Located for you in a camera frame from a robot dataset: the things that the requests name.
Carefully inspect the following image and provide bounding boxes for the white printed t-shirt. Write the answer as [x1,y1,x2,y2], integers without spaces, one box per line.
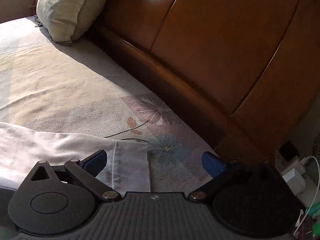
[1,122,151,195]

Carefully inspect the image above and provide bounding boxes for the floral patterned bed sheet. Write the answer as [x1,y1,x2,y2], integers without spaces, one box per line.
[1,17,209,192]

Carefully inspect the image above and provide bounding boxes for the white power adapter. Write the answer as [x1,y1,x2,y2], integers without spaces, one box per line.
[282,168,305,196]

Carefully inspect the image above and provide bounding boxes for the brown wooden headboard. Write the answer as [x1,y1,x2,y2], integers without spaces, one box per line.
[93,0,319,164]

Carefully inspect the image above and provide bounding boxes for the pale patterned pillow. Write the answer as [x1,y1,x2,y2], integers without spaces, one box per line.
[36,0,106,45]

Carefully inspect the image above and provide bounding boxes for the white charging cable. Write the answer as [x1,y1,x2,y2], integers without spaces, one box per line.
[292,155,320,235]

